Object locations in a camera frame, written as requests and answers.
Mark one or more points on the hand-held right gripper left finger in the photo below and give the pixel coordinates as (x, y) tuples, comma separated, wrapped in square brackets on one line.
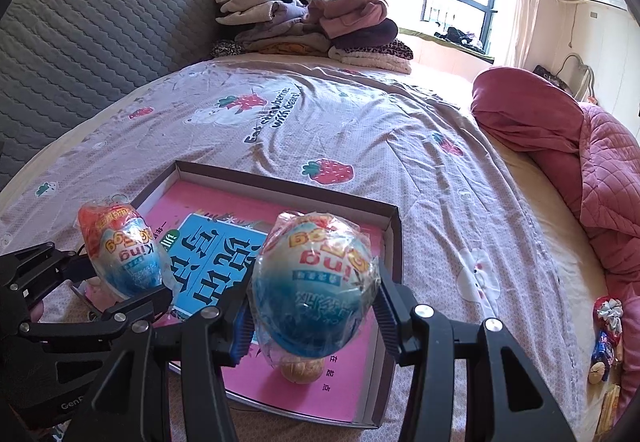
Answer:
[(241, 329)]

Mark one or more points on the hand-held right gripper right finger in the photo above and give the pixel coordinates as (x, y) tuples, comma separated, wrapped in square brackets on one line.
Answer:
[(387, 317)]

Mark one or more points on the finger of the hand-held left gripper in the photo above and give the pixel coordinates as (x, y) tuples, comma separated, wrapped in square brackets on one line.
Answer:
[(125, 309), (50, 257)]

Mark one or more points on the blue toy egg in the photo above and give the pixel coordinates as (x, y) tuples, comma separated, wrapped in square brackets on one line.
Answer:
[(125, 252), (315, 292)]

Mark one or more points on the grey cardboard box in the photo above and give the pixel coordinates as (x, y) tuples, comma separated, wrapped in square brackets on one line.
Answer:
[(225, 182)]

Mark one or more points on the person's left hand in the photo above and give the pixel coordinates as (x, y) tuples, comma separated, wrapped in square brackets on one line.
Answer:
[(38, 311)]

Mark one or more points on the cream bed sheet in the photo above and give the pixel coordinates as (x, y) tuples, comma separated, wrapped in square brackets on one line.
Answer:
[(540, 202)]

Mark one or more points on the grey quilted headboard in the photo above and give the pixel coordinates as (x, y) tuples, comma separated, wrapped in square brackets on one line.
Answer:
[(100, 47)]

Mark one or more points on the small blue candy packet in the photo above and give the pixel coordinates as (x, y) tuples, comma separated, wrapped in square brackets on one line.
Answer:
[(601, 349)]

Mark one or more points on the small walnut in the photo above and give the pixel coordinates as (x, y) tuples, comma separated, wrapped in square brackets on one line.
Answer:
[(597, 373)]

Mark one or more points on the small toys at bed edge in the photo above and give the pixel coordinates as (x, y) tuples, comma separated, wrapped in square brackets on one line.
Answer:
[(609, 314)]

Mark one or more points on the pink quilt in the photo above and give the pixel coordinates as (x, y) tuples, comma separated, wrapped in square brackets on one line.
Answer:
[(525, 112)]

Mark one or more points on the dark clothes on windowsill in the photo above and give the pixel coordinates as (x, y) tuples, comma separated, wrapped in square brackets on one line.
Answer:
[(457, 37)]

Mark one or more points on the dark patterned cushion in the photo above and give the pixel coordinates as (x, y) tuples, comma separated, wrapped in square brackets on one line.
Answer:
[(550, 77)]

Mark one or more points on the pile of folded clothes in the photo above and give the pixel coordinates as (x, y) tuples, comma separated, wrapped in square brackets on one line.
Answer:
[(300, 22)]

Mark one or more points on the white metal chair back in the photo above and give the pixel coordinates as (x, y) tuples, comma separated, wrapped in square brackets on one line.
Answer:
[(585, 72)]

